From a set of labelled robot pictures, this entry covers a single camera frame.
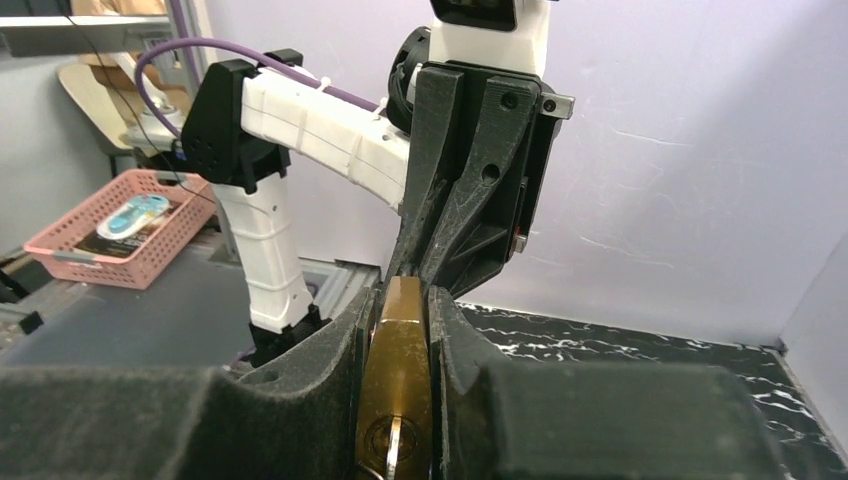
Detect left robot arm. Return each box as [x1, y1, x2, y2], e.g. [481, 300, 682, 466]
[180, 27, 574, 367]

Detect pink plastic basket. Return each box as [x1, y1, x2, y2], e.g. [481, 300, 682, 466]
[24, 169, 216, 290]

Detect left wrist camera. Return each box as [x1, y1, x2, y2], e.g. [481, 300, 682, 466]
[429, 0, 553, 77]

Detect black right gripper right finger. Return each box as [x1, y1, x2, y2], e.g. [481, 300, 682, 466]
[427, 287, 785, 479]

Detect keys of large padlock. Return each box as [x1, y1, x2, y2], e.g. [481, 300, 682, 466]
[357, 416, 403, 480]

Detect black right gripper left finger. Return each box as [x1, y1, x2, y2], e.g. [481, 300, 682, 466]
[1, 288, 375, 479]

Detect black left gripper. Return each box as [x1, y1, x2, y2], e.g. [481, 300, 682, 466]
[386, 27, 564, 296]

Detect large long-shackle brass padlock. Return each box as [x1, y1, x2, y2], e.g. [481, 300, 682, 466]
[355, 276, 433, 479]

